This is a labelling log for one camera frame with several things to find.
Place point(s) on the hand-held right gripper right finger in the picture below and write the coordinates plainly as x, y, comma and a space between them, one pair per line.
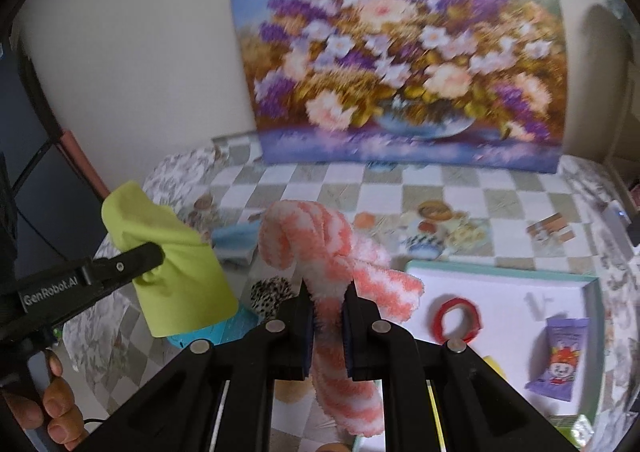
347, 332

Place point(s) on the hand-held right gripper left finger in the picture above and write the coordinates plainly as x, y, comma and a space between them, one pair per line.
306, 332

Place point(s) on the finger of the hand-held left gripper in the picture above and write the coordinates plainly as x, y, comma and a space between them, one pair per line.
125, 264

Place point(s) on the leopard print scrunchie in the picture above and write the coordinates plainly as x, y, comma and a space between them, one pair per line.
267, 297

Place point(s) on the beige egg-shaped sponge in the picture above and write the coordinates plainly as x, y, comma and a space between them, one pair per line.
291, 389

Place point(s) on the yellow-green cloth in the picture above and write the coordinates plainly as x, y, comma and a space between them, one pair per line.
185, 292

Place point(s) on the pink white striped fluffy cloth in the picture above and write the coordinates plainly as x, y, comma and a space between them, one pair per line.
300, 227

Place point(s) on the light blue cloth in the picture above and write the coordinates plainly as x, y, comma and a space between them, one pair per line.
235, 239

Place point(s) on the red tape roll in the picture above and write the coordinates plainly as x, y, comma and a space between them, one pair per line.
457, 304

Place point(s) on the yellow packet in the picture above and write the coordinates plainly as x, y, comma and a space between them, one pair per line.
495, 368

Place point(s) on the white tray with teal rim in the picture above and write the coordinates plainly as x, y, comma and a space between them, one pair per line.
500, 292

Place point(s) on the purple snack packet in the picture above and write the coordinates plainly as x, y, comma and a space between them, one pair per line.
557, 362

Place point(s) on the green silver packet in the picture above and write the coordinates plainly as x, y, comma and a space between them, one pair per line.
575, 432

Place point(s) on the person's left hand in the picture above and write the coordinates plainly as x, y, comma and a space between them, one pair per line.
62, 412

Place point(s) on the teal plastic container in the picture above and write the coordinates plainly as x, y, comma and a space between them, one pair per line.
235, 327

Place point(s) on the dark cabinet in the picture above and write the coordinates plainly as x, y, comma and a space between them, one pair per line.
50, 192

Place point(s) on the flower painting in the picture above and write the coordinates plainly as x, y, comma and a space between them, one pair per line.
400, 57

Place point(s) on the white power strip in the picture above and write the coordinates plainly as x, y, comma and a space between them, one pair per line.
617, 227

